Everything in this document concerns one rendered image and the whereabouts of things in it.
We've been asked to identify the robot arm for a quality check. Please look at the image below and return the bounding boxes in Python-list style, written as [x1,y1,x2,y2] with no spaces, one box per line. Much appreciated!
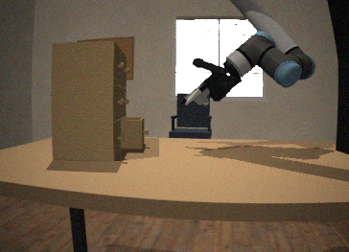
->
[192,0,315,88]

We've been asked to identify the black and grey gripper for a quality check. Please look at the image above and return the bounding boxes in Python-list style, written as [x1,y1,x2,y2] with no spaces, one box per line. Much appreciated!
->
[181,60,243,106]

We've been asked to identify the tan wooden chest of drawers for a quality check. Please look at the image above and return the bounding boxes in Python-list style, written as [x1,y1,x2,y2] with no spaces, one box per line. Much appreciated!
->
[51,41,127,162]

